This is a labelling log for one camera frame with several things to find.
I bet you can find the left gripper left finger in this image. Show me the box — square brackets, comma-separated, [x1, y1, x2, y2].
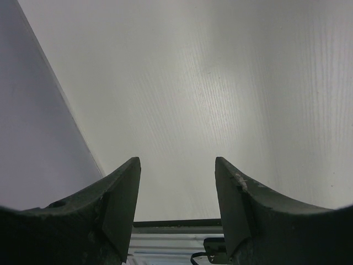
[1, 157, 141, 264]

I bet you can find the aluminium front rail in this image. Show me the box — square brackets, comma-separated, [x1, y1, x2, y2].
[126, 226, 223, 265]

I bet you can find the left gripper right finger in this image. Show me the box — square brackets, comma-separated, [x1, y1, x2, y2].
[215, 157, 352, 264]

